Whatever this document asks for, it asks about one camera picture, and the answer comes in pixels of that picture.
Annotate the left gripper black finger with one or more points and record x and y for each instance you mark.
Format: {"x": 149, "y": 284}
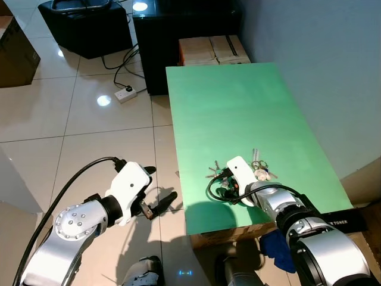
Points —
{"x": 149, "y": 170}
{"x": 164, "y": 204}

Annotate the taped cardboard box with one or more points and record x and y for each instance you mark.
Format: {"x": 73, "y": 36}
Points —
{"x": 195, "y": 51}
{"x": 232, "y": 49}

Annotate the brown wooden furniture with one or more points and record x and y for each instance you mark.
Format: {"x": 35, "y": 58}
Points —
{"x": 370, "y": 229}

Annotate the large dark brown box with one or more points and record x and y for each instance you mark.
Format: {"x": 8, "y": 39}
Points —
{"x": 16, "y": 53}

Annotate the robot leg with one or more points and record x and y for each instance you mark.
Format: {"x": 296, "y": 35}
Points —
{"x": 238, "y": 273}
{"x": 143, "y": 273}

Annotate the black laser toner box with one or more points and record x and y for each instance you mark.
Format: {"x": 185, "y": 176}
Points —
{"x": 345, "y": 221}

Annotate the black speaker box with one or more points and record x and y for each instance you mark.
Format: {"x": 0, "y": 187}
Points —
{"x": 86, "y": 30}

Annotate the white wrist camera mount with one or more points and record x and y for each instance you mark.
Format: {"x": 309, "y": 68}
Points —
{"x": 130, "y": 187}
{"x": 241, "y": 176}

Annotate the robot left leg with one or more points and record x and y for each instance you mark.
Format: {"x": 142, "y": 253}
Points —
{"x": 143, "y": 273}

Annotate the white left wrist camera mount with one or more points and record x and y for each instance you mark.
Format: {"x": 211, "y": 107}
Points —
{"x": 130, "y": 187}

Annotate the key bunch with white charm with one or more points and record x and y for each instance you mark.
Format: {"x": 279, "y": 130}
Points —
{"x": 262, "y": 171}

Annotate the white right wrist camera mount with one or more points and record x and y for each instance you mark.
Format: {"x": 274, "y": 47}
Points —
{"x": 241, "y": 176}

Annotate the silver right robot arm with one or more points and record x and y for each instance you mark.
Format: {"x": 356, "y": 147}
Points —
{"x": 333, "y": 250}

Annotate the robot right leg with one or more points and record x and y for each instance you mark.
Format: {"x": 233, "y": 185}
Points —
{"x": 238, "y": 273}

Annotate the green topped low table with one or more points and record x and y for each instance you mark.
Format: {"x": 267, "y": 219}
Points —
{"x": 250, "y": 113}

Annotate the blue cloth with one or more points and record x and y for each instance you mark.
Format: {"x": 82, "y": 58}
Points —
{"x": 277, "y": 247}

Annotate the black cabinet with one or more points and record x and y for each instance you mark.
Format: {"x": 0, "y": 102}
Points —
{"x": 178, "y": 24}

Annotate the white power strip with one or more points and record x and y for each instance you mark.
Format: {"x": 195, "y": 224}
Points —
{"x": 125, "y": 94}

